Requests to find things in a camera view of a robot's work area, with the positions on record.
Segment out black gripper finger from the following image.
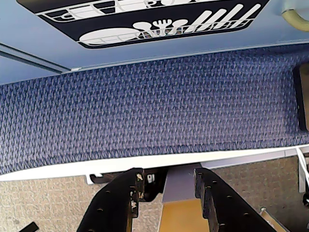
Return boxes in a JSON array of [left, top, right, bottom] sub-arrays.
[[194, 168, 290, 232], [76, 168, 145, 232]]

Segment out blue textured floor mat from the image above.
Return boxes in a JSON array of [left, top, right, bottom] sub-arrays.
[[0, 44, 309, 176]]

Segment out small black flat object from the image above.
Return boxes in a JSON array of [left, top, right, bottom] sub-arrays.
[[20, 221, 39, 232]]

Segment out dishwasher rack print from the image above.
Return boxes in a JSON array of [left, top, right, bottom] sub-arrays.
[[16, 0, 270, 49]]

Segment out dark brown block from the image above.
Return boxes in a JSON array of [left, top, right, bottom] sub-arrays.
[[293, 64, 309, 132]]

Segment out gold dishwasher door handle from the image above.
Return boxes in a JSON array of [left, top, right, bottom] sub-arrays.
[[281, 8, 309, 32]]

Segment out gray yellow desk leg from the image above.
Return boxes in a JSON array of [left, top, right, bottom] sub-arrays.
[[159, 166, 211, 232]]

